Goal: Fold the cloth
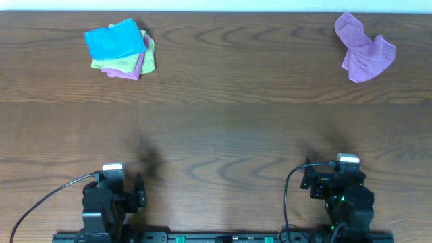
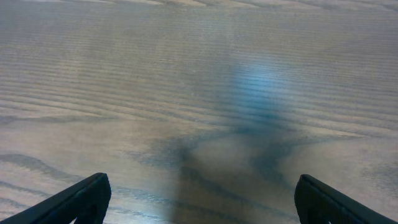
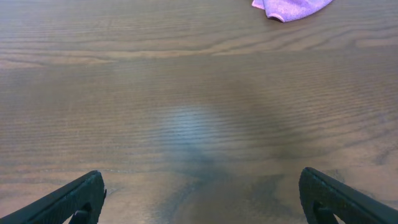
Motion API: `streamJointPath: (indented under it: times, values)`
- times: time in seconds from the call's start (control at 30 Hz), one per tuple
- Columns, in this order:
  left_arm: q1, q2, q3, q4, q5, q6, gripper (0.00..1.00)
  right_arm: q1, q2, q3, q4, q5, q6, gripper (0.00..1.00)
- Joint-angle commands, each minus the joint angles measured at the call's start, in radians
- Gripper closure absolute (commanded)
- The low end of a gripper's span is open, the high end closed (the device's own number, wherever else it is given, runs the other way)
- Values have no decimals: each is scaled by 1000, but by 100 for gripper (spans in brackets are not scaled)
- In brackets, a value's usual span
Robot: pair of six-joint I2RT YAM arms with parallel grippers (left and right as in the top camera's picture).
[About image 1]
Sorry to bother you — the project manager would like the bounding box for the green folded cloth lower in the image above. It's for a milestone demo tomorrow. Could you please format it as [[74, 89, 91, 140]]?
[[141, 35, 156, 74]]

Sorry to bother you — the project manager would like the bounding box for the right black cable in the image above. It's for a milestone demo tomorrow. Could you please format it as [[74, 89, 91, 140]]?
[[282, 161, 338, 243]]

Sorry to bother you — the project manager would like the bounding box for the left black cable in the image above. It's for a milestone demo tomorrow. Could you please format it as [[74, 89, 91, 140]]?
[[9, 172, 102, 243]]

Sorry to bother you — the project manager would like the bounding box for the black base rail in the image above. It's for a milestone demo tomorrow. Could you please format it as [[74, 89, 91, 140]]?
[[51, 231, 394, 243]]

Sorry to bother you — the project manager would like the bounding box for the purple microfiber cloth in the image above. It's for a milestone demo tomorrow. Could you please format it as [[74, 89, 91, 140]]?
[[334, 12, 396, 83]]

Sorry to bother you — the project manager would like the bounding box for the black cable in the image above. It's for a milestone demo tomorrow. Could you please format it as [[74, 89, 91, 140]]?
[[9, 172, 102, 243], [282, 161, 338, 243]]

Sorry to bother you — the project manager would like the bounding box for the blue folded cloth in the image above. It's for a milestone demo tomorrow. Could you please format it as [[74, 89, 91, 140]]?
[[84, 18, 146, 61]]

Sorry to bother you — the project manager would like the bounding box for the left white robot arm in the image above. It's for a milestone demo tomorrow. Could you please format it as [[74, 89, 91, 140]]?
[[82, 169, 147, 242]]

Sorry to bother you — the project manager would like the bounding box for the purple folded cloth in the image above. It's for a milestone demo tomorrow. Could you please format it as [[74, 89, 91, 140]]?
[[92, 30, 156, 80]]

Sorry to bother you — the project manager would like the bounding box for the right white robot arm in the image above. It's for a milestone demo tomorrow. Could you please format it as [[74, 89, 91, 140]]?
[[300, 153, 375, 242]]

